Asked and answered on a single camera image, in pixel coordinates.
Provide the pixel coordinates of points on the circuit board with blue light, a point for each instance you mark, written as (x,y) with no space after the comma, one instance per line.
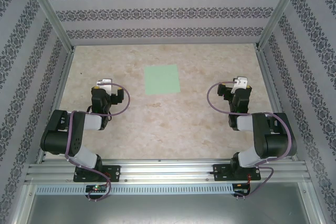
(240,187)

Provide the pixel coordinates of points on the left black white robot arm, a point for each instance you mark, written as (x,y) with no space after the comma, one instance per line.
(57,140)

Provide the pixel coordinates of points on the long aluminium mounting rail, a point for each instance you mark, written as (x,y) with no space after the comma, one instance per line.
(168,170)

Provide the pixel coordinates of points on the grey sheet metal tray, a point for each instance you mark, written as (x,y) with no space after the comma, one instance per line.
(168,211)

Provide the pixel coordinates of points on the aluminium frame post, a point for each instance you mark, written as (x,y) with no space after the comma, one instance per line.
(281,6)
(47,6)

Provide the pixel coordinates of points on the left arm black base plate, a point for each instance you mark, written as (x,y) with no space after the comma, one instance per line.
(114,172)

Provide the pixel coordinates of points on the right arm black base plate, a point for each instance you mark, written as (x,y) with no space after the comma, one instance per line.
(219,171)

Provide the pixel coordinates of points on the aluminium table side rail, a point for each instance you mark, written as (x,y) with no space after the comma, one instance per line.
(267,77)
(56,103)

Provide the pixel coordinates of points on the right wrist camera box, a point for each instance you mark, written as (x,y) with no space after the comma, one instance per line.
(241,81)

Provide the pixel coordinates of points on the light green paper sheet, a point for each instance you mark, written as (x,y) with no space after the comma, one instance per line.
(162,79)

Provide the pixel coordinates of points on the circuit board with green light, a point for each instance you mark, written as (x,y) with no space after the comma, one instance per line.
(95,189)

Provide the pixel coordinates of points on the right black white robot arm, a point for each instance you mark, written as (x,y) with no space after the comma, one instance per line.
(278,140)

